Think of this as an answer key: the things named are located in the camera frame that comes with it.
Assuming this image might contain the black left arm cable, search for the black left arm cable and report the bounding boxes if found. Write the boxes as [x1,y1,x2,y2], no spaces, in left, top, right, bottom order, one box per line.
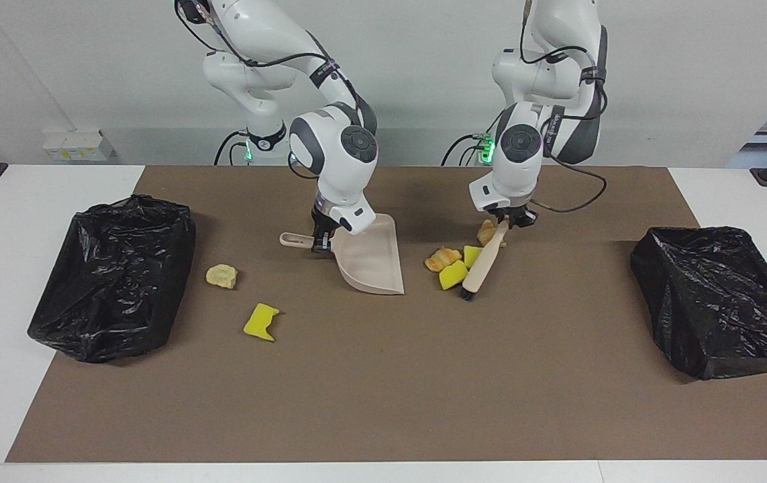
[521,0,609,215]

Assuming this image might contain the brown table mat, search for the brown table mat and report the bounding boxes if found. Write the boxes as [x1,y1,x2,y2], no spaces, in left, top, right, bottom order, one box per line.
[6,165,767,464]

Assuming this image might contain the striped toy croissant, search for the striped toy croissant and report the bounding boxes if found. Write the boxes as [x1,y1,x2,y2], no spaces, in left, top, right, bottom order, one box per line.
[425,247,462,273]
[477,219,508,248]

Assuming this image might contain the black left base cable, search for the black left base cable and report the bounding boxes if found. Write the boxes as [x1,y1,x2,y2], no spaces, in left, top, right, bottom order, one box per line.
[441,111,506,166]

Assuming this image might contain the black bag lined bin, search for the black bag lined bin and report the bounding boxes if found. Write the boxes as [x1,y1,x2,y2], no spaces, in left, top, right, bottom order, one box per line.
[28,195,197,364]
[630,226,767,381]

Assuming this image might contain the pale yellow food piece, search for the pale yellow food piece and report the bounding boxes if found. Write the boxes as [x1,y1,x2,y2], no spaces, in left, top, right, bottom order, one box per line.
[206,264,238,290]

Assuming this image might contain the large yellow sponge piece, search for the large yellow sponge piece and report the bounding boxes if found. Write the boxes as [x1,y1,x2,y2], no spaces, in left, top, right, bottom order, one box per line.
[439,260,470,290]

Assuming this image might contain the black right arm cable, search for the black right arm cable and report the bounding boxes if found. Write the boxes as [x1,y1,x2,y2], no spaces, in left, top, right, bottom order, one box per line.
[175,0,365,182]

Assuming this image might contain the notched yellow sponge piece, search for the notched yellow sponge piece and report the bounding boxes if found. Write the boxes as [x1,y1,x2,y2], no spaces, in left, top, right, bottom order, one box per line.
[243,303,280,342]

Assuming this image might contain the beige hand brush black bristles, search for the beige hand brush black bristles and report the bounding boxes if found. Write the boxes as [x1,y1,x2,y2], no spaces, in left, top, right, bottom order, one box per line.
[460,220,510,301]

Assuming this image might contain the black base cable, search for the black base cable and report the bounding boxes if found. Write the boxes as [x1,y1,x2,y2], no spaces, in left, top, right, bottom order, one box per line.
[214,129,251,166]
[441,111,506,166]

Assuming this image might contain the black right base cable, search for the black right base cable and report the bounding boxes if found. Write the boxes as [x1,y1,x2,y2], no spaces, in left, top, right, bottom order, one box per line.
[214,129,251,166]

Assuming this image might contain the beige plastic dustpan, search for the beige plastic dustpan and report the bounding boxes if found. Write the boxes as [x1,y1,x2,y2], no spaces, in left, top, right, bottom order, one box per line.
[280,213,405,296]

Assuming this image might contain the white wall socket box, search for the white wall socket box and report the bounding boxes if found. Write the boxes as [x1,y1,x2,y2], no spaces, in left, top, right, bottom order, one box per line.
[43,129,115,163]

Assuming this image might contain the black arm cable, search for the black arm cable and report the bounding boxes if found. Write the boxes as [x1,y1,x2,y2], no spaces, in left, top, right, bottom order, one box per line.
[175,0,365,182]
[521,0,609,215]

